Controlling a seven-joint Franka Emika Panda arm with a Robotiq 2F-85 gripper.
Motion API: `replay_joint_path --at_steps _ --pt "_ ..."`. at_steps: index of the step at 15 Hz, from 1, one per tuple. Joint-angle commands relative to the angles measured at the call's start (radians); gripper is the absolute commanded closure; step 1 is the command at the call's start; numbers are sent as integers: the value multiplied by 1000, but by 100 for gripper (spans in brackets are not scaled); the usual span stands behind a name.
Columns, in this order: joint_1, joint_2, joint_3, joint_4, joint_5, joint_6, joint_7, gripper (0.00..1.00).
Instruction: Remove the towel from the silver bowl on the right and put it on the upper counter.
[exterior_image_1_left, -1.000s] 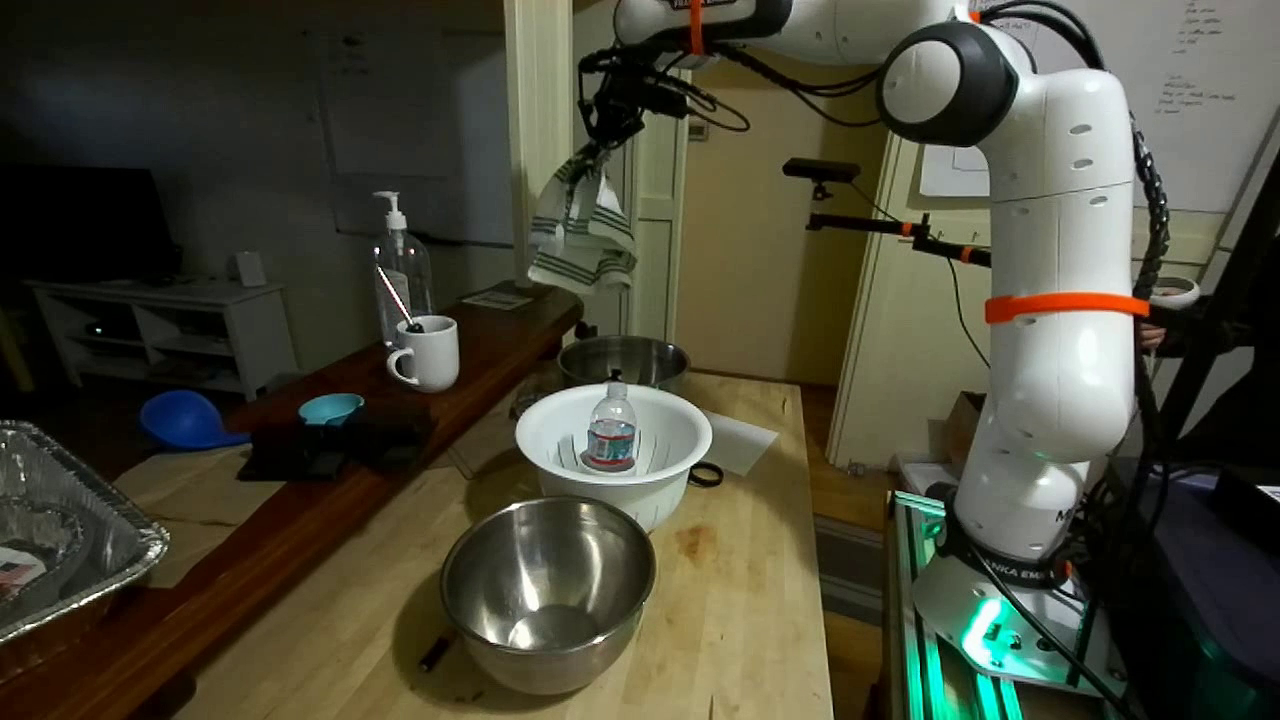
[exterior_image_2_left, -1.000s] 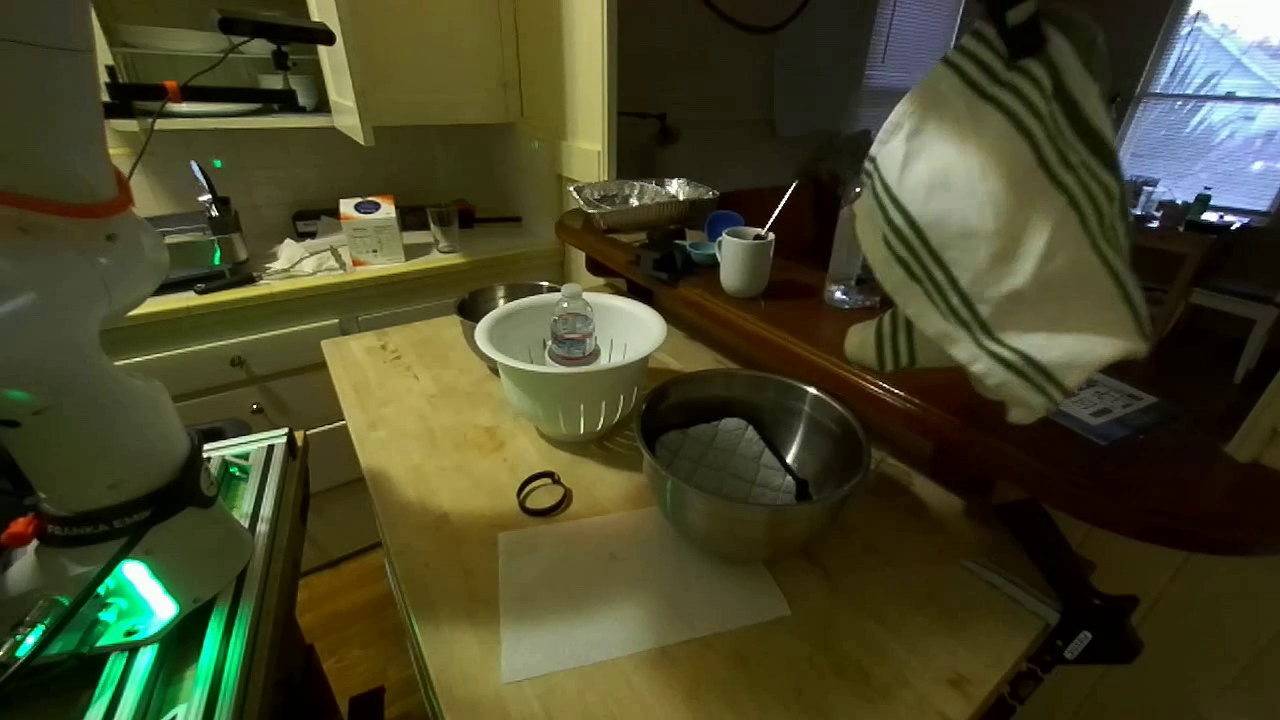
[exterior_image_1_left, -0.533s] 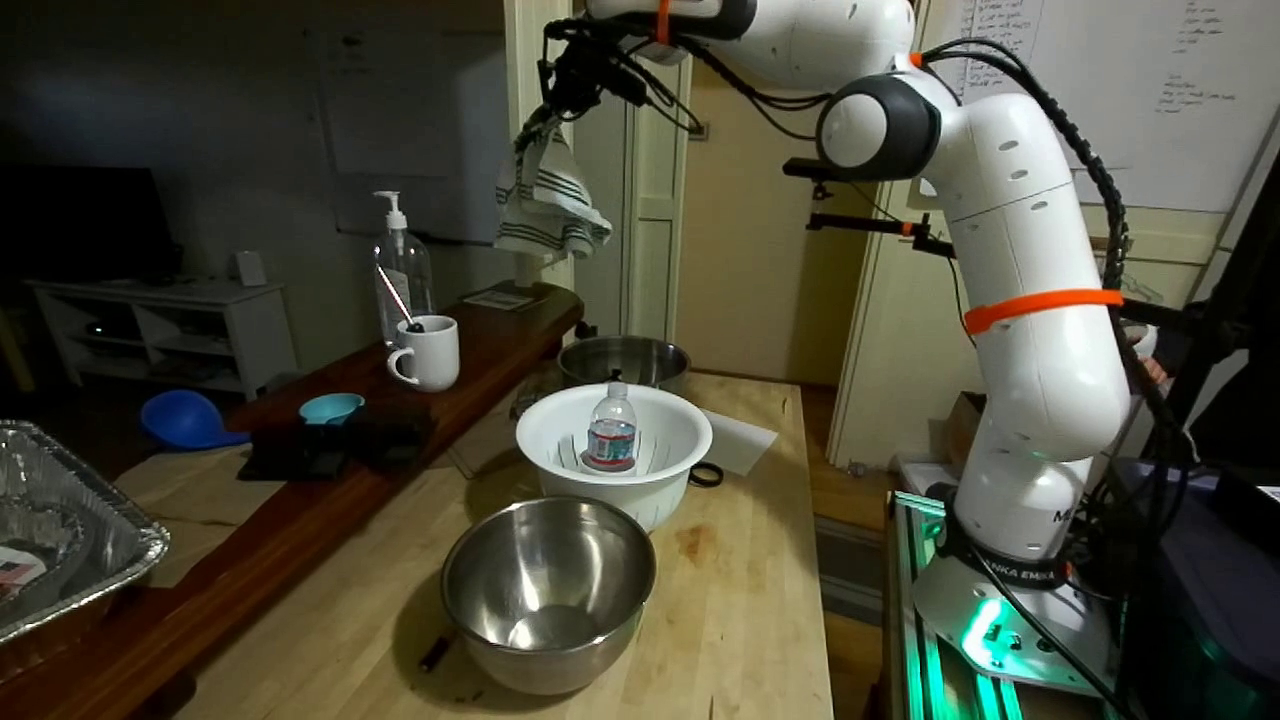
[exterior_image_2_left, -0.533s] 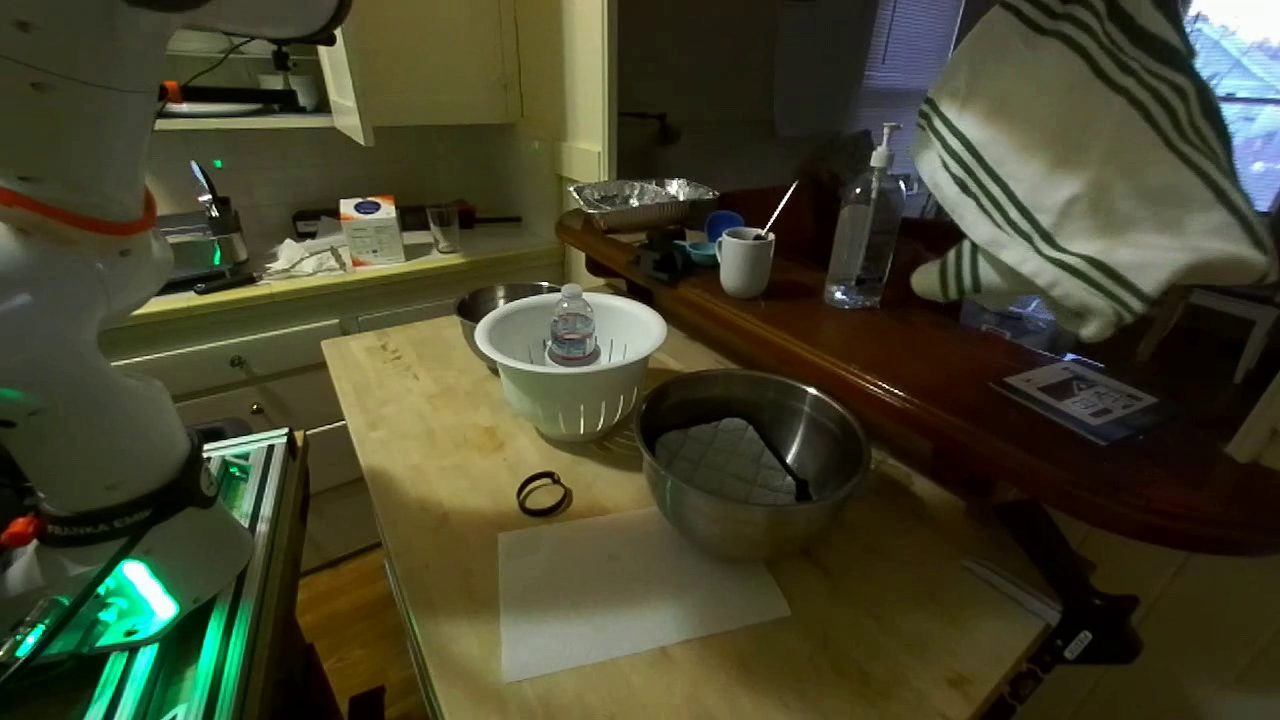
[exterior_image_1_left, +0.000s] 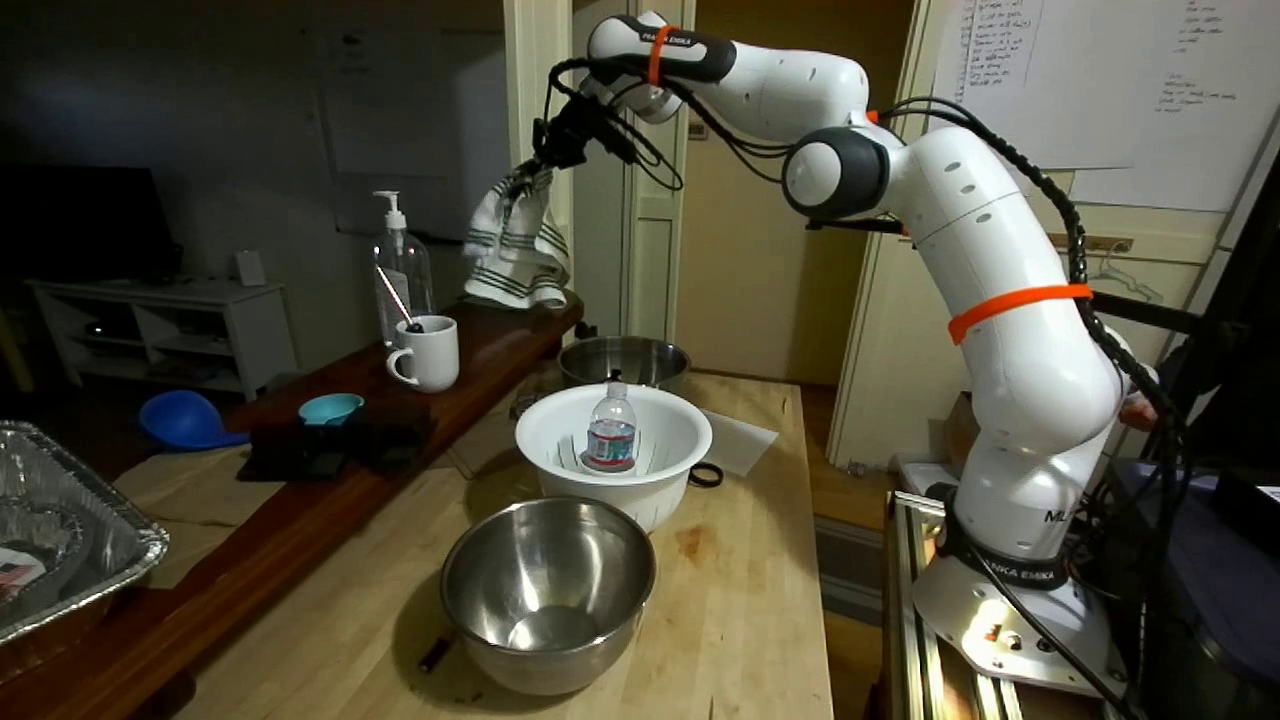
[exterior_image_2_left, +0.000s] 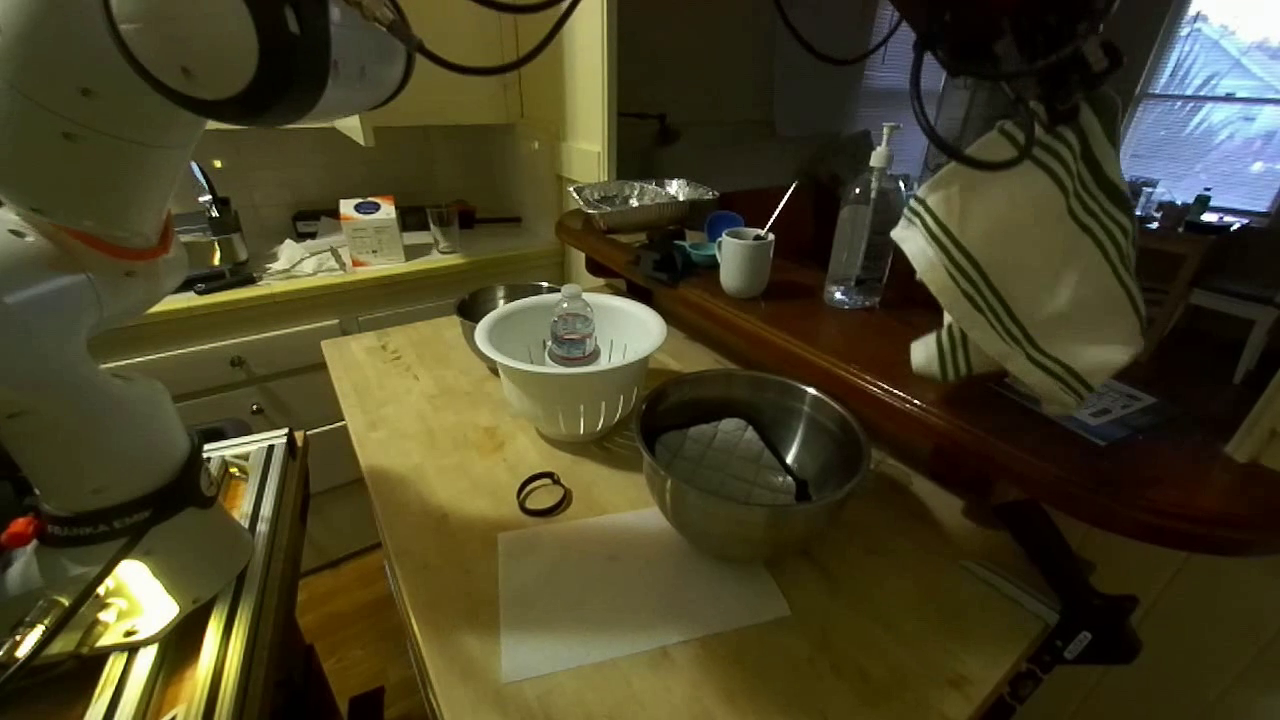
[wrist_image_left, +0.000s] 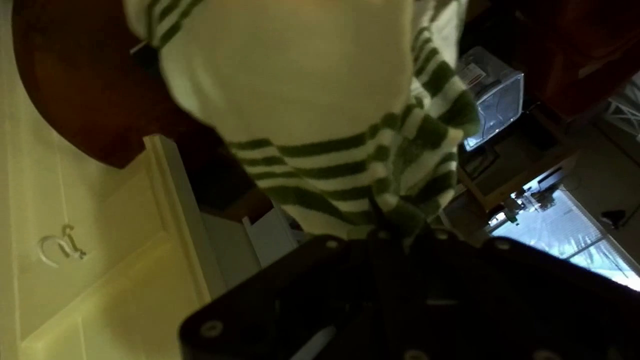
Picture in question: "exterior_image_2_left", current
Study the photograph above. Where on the white green striped towel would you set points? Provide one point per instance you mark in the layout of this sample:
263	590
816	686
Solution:
1032	264

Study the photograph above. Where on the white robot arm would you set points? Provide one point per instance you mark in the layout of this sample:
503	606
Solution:
100	111

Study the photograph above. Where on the small teal bowl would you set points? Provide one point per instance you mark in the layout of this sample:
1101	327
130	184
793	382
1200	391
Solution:
692	253

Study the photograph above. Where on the silver metal bowl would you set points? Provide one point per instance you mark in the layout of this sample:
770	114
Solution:
749	467

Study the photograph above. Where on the small clear water bottle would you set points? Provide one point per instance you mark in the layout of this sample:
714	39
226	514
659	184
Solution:
572	328

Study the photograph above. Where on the white plastic colander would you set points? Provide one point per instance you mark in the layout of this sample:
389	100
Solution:
570	401

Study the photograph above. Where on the white ceramic mug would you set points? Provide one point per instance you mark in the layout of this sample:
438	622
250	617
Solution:
747	263

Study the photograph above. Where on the aluminium foil tray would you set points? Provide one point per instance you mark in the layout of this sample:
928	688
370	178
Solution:
642	203

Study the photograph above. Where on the clear soap pump bottle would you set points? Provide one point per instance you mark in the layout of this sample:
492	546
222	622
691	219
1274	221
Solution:
861	246

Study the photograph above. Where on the white paper sheet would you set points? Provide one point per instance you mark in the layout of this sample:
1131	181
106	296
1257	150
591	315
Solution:
618	584

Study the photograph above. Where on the blue white card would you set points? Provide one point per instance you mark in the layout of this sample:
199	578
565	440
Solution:
1113	413

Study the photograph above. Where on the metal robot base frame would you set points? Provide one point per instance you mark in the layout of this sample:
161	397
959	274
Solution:
176	626

